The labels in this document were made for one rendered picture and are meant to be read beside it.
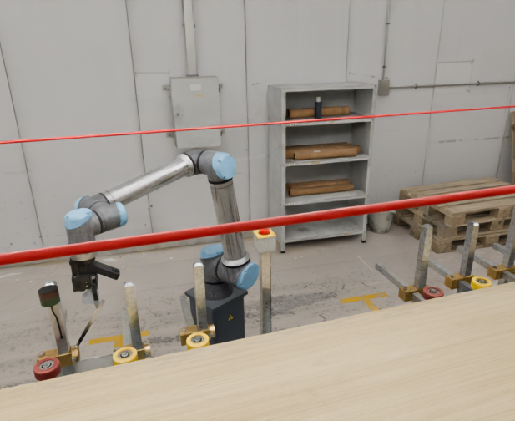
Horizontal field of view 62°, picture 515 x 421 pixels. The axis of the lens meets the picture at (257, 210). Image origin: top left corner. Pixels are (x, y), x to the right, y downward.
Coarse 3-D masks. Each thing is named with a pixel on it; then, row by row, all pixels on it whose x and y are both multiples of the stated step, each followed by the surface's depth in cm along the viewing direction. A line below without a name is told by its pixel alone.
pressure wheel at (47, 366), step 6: (42, 360) 144; (48, 360) 145; (54, 360) 144; (36, 366) 142; (42, 366) 142; (48, 366) 142; (54, 366) 142; (60, 366) 144; (36, 372) 139; (42, 372) 139; (48, 372) 139; (54, 372) 141; (36, 378) 140; (42, 378) 139; (48, 378) 140
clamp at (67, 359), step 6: (72, 348) 155; (78, 348) 157; (48, 354) 153; (54, 354) 153; (60, 354) 152; (66, 354) 152; (72, 354) 154; (78, 354) 156; (60, 360) 152; (66, 360) 153; (72, 360) 153; (78, 360) 155; (66, 366) 154
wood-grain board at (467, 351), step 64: (384, 320) 163; (448, 320) 162; (512, 320) 161; (64, 384) 134; (128, 384) 134; (192, 384) 133; (256, 384) 133; (320, 384) 132; (384, 384) 132; (448, 384) 131; (512, 384) 131
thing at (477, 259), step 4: (460, 248) 231; (460, 252) 231; (476, 256) 221; (480, 256) 220; (476, 260) 221; (480, 260) 218; (484, 260) 217; (480, 264) 218; (484, 264) 216; (488, 264) 213; (492, 264) 213; (504, 272) 205; (508, 272) 205; (504, 276) 205; (508, 276) 202; (512, 276) 201; (508, 280) 203; (512, 280) 200
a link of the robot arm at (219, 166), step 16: (208, 160) 191; (224, 160) 189; (208, 176) 195; (224, 176) 190; (224, 192) 196; (224, 208) 200; (224, 240) 210; (240, 240) 211; (224, 256) 218; (240, 256) 215; (224, 272) 220; (240, 272) 215; (256, 272) 222; (240, 288) 219
